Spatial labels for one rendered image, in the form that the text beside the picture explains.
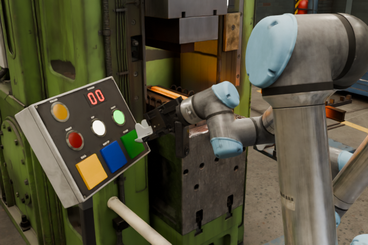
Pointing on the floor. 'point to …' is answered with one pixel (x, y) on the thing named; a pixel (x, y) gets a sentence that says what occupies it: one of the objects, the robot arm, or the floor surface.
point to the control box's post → (87, 222)
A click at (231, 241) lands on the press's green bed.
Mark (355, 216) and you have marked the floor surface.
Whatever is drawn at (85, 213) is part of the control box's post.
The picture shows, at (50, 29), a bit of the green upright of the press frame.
